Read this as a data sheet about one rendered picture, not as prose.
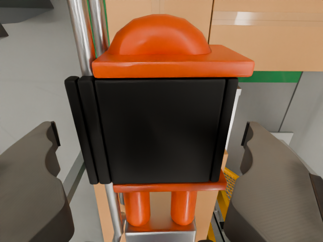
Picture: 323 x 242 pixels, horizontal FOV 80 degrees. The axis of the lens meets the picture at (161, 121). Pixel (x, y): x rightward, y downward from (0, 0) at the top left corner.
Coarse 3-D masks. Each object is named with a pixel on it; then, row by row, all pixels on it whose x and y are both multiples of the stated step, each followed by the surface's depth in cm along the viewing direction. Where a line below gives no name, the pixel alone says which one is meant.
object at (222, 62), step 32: (96, 64) 9; (128, 64) 9; (160, 64) 9; (192, 64) 9; (224, 64) 9; (128, 96) 9; (160, 96) 9; (192, 96) 9; (224, 96) 10; (128, 128) 10; (160, 128) 10; (192, 128) 10; (224, 128) 10; (128, 160) 11; (160, 160) 11; (192, 160) 11; (128, 192) 13
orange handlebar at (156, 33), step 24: (144, 24) 9; (168, 24) 9; (192, 24) 10; (120, 48) 10; (144, 48) 10; (168, 48) 10; (192, 48) 10; (144, 192) 15; (192, 192) 15; (144, 216) 16; (192, 216) 17
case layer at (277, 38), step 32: (128, 0) 71; (160, 0) 71; (192, 0) 71; (224, 0) 72; (256, 0) 72; (288, 0) 72; (320, 0) 72; (224, 32) 77; (256, 32) 77; (288, 32) 78; (320, 32) 78; (256, 64) 84; (288, 64) 84; (320, 64) 84
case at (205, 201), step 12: (96, 192) 62; (204, 192) 63; (216, 192) 63; (108, 204) 65; (120, 204) 65; (204, 204) 66; (108, 216) 68; (204, 216) 69; (108, 228) 71; (204, 228) 73; (108, 240) 75
